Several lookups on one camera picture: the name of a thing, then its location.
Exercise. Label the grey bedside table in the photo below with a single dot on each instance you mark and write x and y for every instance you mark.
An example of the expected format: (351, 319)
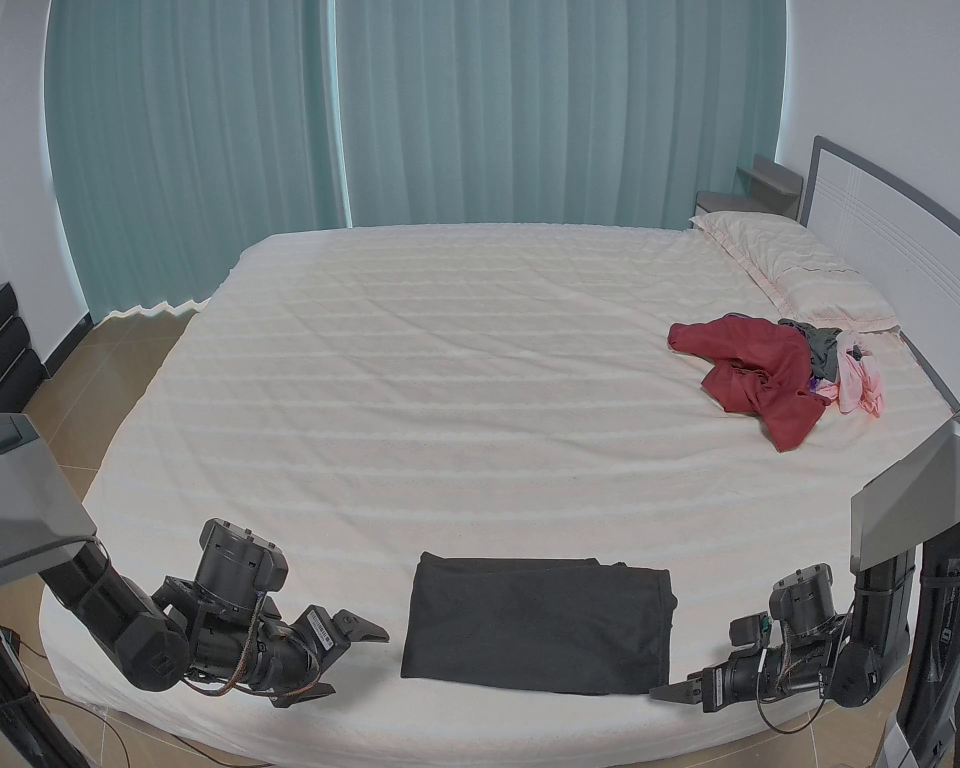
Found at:
(757, 191)

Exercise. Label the black chest of drawers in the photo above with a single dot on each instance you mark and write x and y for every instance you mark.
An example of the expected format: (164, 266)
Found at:
(15, 352)

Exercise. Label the blue-green curtain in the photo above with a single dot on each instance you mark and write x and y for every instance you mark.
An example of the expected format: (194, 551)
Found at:
(195, 150)
(562, 112)

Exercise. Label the bed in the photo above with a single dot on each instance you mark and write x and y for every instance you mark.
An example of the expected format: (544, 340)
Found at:
(450, 375)

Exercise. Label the pink garment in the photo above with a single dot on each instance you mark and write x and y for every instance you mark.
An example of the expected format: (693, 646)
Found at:
(859, 390)

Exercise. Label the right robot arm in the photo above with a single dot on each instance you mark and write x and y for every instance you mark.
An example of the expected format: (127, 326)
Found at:
(892, 495)

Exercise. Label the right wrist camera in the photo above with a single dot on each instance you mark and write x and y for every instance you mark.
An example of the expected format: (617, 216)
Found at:
(750, 628)

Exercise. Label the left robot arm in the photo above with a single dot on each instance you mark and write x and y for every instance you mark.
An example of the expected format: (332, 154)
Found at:
(112, 600)

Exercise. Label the black garment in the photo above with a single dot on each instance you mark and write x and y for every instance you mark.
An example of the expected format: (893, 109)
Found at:
(540, 622)

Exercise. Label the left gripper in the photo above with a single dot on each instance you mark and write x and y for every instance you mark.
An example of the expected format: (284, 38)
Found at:
(292, 652)

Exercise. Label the cream pillow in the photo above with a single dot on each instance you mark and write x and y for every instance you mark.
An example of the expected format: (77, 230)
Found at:
(795, 270)

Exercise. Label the dark red garment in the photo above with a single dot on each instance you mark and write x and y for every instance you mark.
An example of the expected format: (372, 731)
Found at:
(750, 345)

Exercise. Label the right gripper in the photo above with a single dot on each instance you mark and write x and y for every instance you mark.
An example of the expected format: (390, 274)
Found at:
(739, 679)

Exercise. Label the grey garment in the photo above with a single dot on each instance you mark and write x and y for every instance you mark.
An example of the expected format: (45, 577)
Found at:
(823, 356)

